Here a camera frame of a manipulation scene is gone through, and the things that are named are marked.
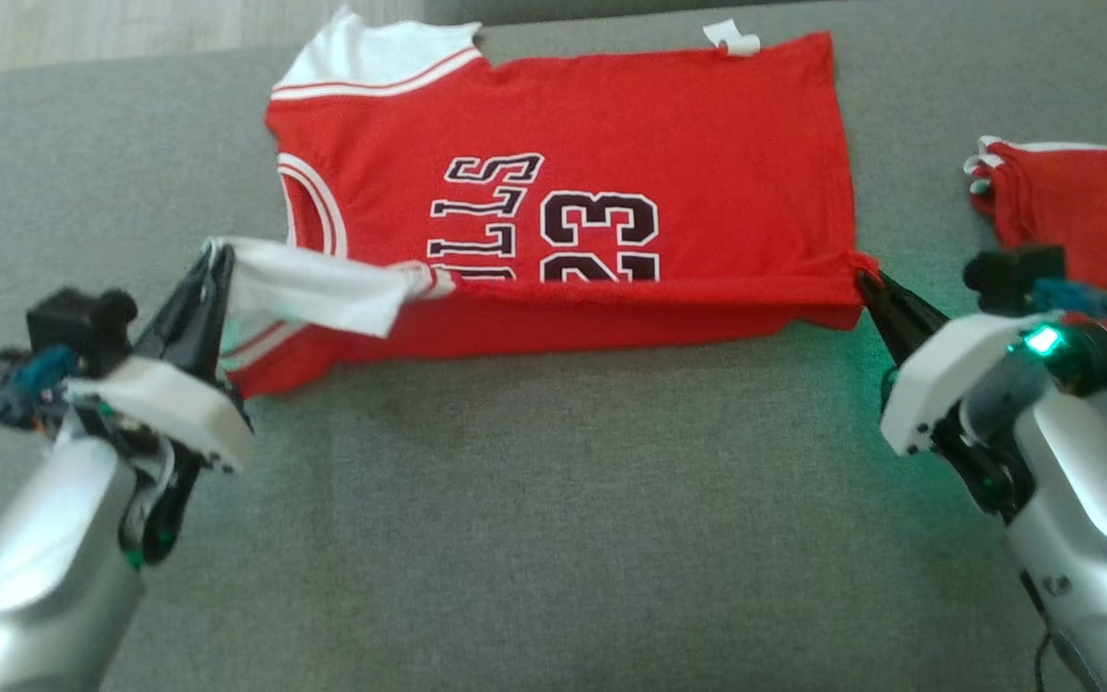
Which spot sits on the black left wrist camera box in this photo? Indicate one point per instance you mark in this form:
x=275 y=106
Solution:
x=78 y=322

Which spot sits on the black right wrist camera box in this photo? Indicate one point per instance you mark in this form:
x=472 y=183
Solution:
x=1015 y=279

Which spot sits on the red shorts with white trim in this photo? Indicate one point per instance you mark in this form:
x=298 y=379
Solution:
x=1092 y=221

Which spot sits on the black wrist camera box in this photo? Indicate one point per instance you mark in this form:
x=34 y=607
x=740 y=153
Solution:
x=78 y=322
x=1015 y=279

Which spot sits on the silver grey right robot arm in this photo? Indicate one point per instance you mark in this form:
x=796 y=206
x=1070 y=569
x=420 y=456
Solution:
x=1092 y=500

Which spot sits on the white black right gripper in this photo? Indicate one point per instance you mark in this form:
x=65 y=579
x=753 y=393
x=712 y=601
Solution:
x=947 y=375

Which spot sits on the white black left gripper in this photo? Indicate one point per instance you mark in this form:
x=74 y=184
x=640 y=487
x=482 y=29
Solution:
x=179 y=408

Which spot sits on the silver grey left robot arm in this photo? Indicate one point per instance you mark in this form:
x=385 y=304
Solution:
x=44 y=548

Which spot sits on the red jersey with white sleeves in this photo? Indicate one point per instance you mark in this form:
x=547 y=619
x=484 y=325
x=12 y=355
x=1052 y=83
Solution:
x=611 y=125

